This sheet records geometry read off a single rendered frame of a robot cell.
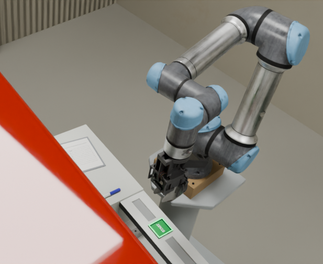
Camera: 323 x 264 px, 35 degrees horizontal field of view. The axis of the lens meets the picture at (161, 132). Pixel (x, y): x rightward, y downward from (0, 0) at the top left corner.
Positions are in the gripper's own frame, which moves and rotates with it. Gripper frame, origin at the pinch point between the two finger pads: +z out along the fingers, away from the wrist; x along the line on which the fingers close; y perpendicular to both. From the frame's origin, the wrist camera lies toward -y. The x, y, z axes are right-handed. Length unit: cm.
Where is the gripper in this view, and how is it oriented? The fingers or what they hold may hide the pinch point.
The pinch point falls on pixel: (170, 196)
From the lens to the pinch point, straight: 150.0
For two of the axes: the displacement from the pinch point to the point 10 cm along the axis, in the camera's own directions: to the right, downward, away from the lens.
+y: -7.8, 3.3, -5.4
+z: -1.6, 7.2, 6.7
